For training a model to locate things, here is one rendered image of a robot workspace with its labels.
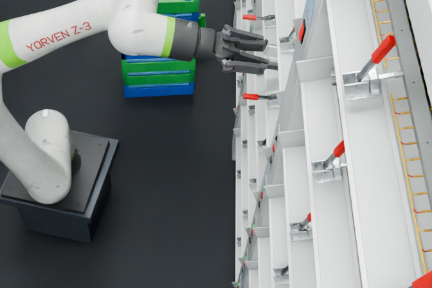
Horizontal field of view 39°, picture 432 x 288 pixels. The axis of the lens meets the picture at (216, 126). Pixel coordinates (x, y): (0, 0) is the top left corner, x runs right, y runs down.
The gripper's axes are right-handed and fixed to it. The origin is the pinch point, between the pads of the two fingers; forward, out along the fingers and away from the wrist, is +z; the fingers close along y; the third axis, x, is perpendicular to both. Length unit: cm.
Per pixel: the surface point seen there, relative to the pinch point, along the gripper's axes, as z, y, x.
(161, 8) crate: -21, -70, -55
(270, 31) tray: 1.4, -17.1, -7.8
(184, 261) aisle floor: 1, 6, -103
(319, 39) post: -10, 33, 38
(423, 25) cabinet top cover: -18, 63, 69
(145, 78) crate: -20, -70, -95
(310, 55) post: -9.9, 32.6, 33.9
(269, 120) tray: -0.4, 12.0, -8.7
